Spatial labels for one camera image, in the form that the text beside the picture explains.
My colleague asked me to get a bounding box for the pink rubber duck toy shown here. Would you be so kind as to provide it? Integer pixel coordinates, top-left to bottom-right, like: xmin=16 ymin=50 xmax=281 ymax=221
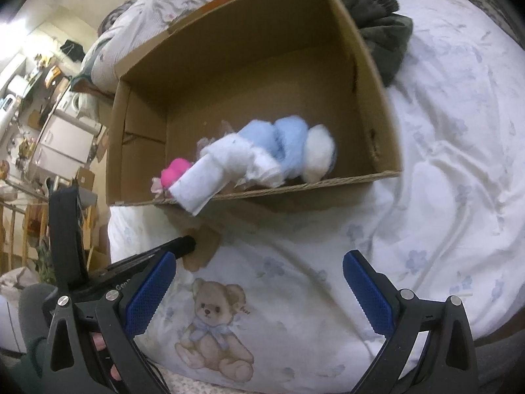
xmin=160 ymin=158 xmax=192 ymax=189

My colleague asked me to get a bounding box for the white cloth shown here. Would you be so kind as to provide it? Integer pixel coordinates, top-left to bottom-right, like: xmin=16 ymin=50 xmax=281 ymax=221
xmin=168 ymin=133 xmax=285 ymax=215

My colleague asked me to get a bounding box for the pink beige scrunchie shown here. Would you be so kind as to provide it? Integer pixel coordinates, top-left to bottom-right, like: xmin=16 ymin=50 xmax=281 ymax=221
xmin=196 ymin=120 xmax=235 ymax=159

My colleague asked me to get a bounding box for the light blue fluffy plush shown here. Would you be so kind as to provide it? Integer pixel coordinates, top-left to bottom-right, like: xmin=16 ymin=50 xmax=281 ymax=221
xmin=238 ymin=115 xmax=338 ymax=185

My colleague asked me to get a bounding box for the cream white scrunchie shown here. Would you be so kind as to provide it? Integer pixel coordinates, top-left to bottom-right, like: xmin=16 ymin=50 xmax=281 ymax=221
xmin=150 ymin=177 xmax=167 ymax=197

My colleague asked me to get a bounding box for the brown soft pouch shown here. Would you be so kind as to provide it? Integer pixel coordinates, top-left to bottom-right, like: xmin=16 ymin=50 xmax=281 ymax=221
xmin=182 ymin=225 xmax=221 ymax=272

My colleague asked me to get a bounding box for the left hand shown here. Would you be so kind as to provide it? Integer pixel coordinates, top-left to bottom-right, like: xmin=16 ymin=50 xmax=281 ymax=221
xmin=91 ymin=333 xmax=122 ymax=382

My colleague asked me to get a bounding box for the grey office chair seat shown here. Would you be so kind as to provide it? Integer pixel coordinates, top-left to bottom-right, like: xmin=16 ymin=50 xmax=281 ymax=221
xmin=475 ymin=330 xmax=524 ymax=393

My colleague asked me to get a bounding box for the white kitchen cabinet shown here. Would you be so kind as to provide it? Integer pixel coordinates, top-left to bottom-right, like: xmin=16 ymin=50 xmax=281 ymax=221
xmin=29 ymin=113 xmax=95 ymax=180

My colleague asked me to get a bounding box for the white floral teddy duvet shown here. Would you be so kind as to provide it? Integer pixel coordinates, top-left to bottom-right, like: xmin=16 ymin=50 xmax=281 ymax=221
xmin=109 ymin=0 xmax=524 ymax=393

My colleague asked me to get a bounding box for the white washing machine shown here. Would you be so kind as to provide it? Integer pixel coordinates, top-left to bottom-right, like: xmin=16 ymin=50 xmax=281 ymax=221
xmin=56 ymin=91 xmax=85 ymax=118

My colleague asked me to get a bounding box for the black hanging bag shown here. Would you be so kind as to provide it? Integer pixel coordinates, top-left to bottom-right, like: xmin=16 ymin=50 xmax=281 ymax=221
xmin=60 ymin=39 xmax=85 ymax=62

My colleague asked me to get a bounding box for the open cardboard box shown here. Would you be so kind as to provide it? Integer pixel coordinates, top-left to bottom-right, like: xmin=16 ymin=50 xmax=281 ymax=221
xmin=106 ymin=0 xmax=402 ymax=206

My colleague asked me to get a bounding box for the camouflage green blanket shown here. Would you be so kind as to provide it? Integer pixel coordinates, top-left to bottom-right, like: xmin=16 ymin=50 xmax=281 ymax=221
xmin=342 ymin=0 xmax=413 ymax=86

